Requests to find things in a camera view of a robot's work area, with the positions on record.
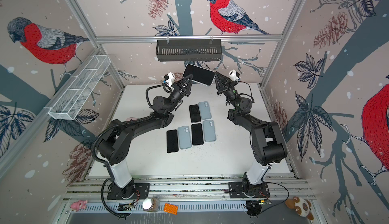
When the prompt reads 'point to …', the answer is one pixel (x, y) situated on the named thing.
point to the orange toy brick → (170, 208)
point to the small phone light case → (205, 113)
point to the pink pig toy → (78, 205)
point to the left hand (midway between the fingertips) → (195, 75)
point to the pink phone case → (133, 118)
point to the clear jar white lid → (151, 204)
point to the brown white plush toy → (302, 207)
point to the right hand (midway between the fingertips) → (215, 75)
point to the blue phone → (197, 134)
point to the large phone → (209, 131)
